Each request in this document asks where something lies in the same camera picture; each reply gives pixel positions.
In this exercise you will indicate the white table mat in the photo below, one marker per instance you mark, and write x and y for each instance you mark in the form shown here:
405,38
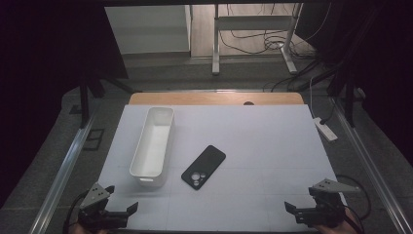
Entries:
259,146

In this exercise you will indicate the wooden table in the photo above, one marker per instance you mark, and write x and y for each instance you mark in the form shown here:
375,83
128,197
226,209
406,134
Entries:
211,98

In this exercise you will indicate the white plastic storage bin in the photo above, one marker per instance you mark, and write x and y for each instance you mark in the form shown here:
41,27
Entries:
152,146

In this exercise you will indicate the black floor socket frame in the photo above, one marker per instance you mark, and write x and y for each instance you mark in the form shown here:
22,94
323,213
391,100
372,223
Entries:
94,139

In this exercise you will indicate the black phone case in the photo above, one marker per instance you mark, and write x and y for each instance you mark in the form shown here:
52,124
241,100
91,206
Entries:
206,164

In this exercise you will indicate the person's right hand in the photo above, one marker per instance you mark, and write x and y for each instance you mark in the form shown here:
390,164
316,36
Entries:
345,226

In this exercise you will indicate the black metal stand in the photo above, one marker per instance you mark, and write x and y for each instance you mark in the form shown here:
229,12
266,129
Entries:
350,104
84,104

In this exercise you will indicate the aluminium rail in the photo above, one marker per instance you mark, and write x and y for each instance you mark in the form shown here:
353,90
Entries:
370,169
63,175

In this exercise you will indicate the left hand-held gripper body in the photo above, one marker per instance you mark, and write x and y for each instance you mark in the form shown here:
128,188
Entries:
97,208

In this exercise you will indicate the white power strip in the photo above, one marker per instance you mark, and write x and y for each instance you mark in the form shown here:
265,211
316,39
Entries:
325,130

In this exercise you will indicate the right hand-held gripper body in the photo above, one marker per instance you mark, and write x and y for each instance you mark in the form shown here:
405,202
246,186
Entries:
324,204

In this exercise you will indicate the person's left hand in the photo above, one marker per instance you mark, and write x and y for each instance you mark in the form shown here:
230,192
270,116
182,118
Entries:
86,231

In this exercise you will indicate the white metal desk frame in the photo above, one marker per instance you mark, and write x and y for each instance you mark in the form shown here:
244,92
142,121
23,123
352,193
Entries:
250,22

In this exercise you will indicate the white cabinet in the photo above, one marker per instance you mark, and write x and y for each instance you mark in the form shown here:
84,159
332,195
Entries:
147,29

